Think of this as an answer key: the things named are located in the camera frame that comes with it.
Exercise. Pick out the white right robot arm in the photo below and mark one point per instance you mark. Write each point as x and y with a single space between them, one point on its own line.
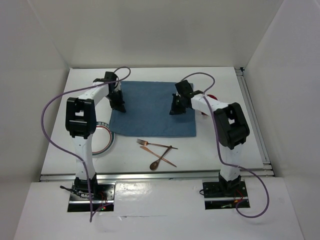
230 125

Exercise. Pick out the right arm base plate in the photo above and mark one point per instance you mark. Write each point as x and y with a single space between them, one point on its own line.
216 199

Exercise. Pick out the aluminium front rail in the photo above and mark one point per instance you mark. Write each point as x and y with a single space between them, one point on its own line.
138 176

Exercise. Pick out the copper knife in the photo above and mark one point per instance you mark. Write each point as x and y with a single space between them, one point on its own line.
148 150

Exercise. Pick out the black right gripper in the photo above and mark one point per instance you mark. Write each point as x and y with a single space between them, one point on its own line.
175 110

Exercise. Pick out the blue cloth placemat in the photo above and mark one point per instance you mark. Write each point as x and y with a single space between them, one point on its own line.
148 106

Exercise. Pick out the copper spoon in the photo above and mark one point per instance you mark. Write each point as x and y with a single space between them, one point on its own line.
153 166

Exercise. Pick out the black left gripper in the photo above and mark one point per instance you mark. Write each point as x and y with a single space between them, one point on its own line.
118 106

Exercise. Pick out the white plate green red rim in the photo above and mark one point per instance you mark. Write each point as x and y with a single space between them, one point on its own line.
102 139

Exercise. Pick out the copper fork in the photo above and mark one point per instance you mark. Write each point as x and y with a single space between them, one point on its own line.
146 143

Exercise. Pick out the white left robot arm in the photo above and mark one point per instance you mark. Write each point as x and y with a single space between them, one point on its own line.
81 123

